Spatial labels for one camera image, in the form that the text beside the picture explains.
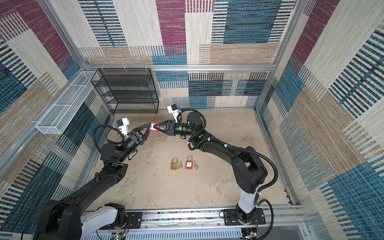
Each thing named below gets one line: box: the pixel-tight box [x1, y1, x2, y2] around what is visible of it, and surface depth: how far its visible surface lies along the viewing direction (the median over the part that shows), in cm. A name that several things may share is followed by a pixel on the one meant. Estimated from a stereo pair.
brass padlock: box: [170, 157, 180, 170], surface depth 93 cm
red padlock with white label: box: [185, 155, 194, 170], surface depth 93 cm
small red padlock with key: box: [149, 122, 164, 132], surface depth 70 cm
